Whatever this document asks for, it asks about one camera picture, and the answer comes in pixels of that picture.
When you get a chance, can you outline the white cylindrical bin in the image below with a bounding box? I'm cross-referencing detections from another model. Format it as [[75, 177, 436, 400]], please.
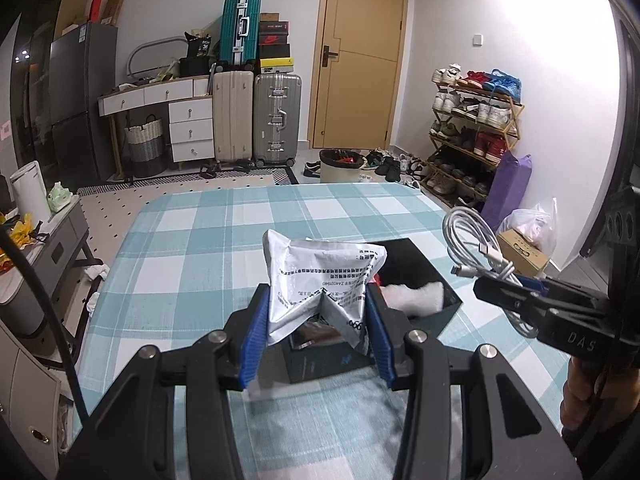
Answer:
[[10, 161, 51, 226]]

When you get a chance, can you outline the white cable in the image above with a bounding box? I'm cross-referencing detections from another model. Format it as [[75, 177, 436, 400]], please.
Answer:
[[442, 206, 541, 340]]

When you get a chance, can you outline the grey curved metal frame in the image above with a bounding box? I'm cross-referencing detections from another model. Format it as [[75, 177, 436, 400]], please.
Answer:
[[125, 35, 186, 78]]

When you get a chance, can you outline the wooden shoe rack with shoes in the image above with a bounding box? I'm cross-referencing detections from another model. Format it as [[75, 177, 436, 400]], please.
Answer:
[[431, 63, 523, 206]]

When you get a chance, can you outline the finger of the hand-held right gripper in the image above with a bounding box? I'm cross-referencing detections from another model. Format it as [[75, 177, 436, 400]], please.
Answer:
[[472, 276, 556, 331], [515, 272, 608, 307]]

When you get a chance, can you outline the black paper bag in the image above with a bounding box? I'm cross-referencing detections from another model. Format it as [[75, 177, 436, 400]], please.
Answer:
[[179, 30, 218, 78]]

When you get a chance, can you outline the white floor cabinet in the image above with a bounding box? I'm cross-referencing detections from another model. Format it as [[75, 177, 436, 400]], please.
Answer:
[[0, 320, 76, 461]]

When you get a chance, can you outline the purple fabric bag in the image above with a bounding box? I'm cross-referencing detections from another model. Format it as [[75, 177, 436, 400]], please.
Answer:
[[481, 150, 533, 233]]

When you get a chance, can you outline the beige suitcase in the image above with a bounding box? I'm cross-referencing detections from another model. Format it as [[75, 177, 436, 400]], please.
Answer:
[[212, 70, 255, 163]]

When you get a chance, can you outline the grey refrigerator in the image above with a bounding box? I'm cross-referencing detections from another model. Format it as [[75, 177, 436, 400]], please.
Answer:
[[47, 22, 121, 193]]

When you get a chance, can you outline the pale green soft item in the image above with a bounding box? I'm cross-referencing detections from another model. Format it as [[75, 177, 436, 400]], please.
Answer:
[[46, 181, 76, 213]]

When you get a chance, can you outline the black cardboard box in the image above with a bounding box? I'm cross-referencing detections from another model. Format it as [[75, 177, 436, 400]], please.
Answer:
[[280, 239, 463, 386]]

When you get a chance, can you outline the white fluffy cloth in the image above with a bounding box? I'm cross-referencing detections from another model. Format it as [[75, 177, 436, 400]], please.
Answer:
[[382, 281, 446, 317]]

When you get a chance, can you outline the tan wooden door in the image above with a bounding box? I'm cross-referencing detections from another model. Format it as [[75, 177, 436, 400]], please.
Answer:
[[306, 0, 411, 151]]

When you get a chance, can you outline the woven laundry basket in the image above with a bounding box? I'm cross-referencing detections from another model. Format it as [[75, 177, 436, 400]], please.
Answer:
[[124, 114, 168, 179]]

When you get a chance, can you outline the brown cardboard carton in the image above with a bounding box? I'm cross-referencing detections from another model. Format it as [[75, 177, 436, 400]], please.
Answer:
[[102, 0, 126, 26]]

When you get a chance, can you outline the person's right hand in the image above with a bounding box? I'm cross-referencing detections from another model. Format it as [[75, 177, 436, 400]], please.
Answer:
[[559, 355, 618, 433]]

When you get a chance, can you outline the dark glossy wardrobe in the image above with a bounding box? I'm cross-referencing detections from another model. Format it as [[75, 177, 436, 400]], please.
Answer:
[[10, 0, 96, 171]]

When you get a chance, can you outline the tan cardboard box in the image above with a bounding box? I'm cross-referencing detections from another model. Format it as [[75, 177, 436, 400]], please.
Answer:
[[496, 230, 551, 278]]

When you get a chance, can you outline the grey low cabinet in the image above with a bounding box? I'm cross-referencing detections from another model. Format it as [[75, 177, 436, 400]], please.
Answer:
[[0, 195, 103, 336]]

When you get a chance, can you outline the silver suitcase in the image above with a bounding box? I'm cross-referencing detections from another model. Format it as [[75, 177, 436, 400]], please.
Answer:
[[252, 74, 303, 168]]

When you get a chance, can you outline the beige waste bin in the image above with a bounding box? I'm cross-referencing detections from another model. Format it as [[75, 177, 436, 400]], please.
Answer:
[[319, 148, 368, 184]]

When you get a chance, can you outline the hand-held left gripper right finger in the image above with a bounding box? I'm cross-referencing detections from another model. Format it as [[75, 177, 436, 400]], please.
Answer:
[[365, 285, 576, 480]]

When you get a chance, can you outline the clear plastic bag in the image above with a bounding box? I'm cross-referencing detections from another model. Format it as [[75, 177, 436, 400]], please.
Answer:
[[500, 197, 558, 271]]

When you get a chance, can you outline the white desk with drawers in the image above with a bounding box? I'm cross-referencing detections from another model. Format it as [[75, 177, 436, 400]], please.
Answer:
[[97, 76, 216, 181]]

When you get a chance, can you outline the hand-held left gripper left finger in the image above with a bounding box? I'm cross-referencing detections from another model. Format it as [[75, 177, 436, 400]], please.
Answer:
[[55, 284, 271, 480]]

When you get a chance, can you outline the scattered shoes group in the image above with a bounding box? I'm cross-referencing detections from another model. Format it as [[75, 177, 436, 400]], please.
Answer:
[[302, 147, 431, 191]]

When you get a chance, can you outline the teal suitcase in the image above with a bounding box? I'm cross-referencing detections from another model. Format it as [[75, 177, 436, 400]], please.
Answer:
[[220, 0, 262, 66]]

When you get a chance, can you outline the grey plastic mailer packet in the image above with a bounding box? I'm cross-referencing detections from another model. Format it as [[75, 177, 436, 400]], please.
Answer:
[[262, 229, 388, 353]]

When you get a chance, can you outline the yellow plastic bag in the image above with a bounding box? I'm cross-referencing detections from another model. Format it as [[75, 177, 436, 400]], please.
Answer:
[[0, 212, 43, 271]]

